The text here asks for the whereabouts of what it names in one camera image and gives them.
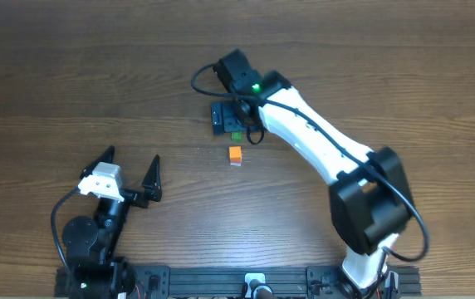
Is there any mounting rail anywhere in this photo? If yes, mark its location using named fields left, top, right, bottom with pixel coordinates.
left=54, top=264, right=422, bottom=299

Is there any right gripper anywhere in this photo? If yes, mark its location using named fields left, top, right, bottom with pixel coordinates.
left=210, top=100, right=264, bottom=137

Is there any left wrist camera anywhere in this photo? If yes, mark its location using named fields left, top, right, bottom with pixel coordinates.
left=77, top=162, right=124, bottom=203

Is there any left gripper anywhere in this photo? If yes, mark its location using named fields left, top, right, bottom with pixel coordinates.
left=80, top=145, right=164, bottom=210

